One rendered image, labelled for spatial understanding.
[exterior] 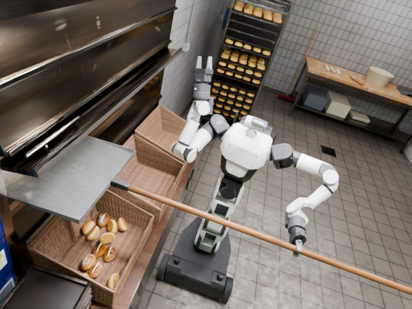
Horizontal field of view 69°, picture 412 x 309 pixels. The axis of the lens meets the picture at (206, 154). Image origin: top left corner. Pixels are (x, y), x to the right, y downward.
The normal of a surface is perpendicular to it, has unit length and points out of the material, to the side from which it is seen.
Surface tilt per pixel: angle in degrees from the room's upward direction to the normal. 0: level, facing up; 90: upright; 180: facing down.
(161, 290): 0
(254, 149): 46
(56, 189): 1
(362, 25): 90
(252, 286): 0
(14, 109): 70
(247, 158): 90
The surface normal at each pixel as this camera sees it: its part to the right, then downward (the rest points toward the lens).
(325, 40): -0.22, 0.54
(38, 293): 0.24, -0.78
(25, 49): 0.97, 0.04
